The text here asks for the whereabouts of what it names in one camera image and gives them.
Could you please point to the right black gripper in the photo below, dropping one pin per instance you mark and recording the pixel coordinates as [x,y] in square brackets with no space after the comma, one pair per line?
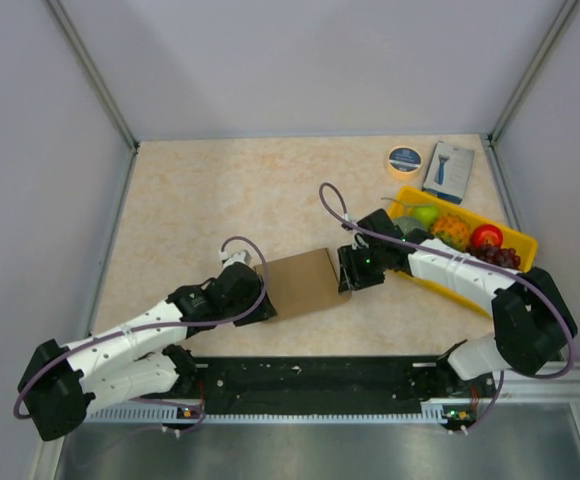
[348,258]

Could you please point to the yellow masking tape roll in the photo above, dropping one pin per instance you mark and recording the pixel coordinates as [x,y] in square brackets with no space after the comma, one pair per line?
[403,162]

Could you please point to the blue razor retail box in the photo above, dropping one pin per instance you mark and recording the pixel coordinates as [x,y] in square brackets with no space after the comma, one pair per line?
[448,172]

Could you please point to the yellow plastic bin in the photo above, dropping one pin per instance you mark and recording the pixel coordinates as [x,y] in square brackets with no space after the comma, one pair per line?
[526,246]

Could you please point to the brown cardboard box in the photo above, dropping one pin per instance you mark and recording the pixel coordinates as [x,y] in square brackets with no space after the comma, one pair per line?
[304,284]

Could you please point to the green apple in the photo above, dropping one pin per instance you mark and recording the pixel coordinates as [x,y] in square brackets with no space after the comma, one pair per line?
[427,215]

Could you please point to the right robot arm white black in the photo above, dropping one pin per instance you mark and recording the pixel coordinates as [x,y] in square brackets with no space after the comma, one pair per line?
[531,321]

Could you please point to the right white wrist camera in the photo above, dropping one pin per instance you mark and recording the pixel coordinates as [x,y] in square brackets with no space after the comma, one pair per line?
[359,241]

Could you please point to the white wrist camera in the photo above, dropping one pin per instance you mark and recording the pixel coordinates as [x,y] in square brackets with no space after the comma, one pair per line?
[359,241]
[227,259]

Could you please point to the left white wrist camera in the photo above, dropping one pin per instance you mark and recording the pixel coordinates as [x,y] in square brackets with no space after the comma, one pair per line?
[227,259]

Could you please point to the red tomato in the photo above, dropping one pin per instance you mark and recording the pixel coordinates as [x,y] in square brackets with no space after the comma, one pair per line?
[487,234]

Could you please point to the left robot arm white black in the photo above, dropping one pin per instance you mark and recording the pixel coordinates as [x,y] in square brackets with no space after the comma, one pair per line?
[63,384]

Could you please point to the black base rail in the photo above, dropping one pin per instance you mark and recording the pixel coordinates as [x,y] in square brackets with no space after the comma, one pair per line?
[325,385]

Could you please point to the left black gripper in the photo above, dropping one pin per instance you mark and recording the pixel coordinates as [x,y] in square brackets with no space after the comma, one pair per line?
[262,311]

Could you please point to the green round melon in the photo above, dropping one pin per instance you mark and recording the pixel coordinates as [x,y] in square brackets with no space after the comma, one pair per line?
[408,224]

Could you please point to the purple grapes bunch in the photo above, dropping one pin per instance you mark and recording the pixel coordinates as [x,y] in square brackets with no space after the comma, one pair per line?
[492,254]

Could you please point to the toy pineapple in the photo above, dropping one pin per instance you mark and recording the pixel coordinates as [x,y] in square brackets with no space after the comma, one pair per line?
[452,230]

